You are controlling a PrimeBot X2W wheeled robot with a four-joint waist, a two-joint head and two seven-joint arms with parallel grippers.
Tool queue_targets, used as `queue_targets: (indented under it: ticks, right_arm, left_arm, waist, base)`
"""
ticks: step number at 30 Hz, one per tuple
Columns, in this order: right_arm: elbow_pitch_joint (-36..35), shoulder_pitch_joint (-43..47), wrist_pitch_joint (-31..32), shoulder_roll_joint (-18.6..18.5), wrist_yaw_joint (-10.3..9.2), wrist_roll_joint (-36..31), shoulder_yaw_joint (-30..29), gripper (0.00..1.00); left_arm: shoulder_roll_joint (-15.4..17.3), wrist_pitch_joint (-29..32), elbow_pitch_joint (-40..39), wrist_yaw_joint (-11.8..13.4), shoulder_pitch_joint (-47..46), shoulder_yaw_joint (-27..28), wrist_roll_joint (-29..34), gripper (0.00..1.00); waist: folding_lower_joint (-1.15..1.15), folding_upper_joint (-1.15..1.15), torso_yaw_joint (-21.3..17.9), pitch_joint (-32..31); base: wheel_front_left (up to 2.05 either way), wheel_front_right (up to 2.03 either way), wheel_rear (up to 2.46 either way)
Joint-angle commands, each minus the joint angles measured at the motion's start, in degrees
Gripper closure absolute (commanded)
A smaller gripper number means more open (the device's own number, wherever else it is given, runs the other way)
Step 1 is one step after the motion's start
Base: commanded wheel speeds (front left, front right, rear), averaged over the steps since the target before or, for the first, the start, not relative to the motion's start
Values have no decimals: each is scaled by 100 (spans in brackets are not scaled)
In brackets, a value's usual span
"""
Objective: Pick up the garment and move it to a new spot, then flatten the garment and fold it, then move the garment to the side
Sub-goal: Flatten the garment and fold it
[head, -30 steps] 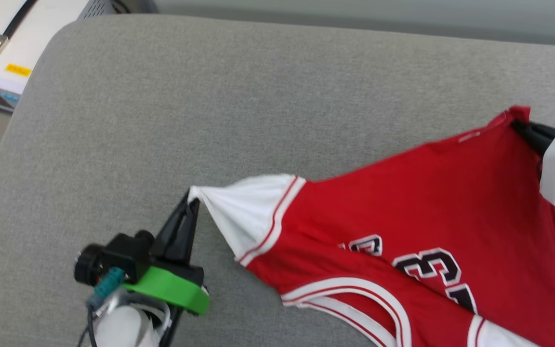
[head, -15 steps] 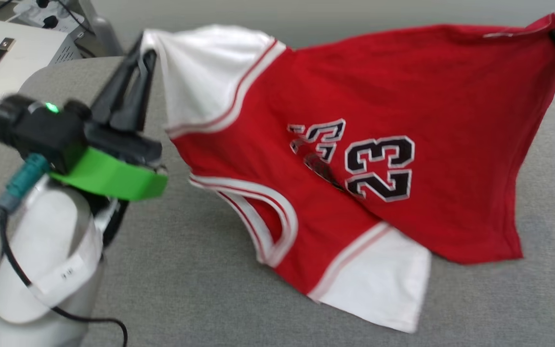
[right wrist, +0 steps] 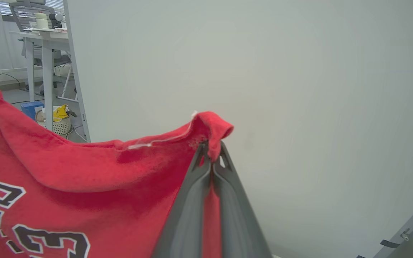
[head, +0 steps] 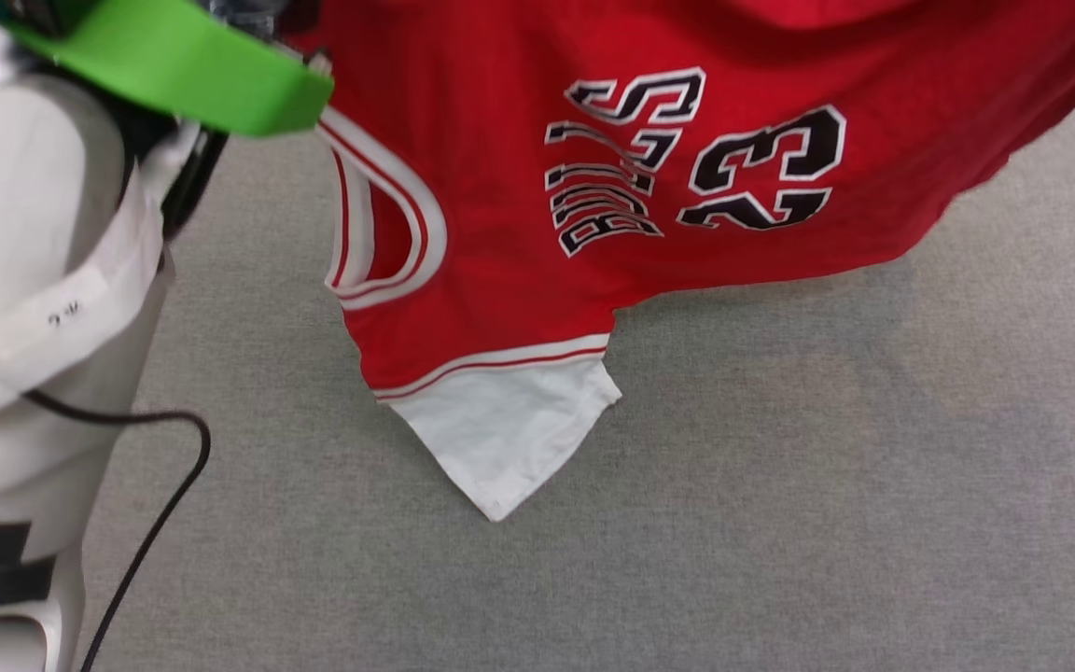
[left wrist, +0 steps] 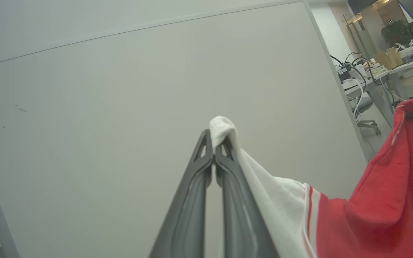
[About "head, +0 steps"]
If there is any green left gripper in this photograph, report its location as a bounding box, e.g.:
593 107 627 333
4 0 335 139

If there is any red and white basketball jersey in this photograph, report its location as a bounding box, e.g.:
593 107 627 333
281 0 1075 524

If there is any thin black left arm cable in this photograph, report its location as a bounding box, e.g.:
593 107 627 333
0 303 214 672

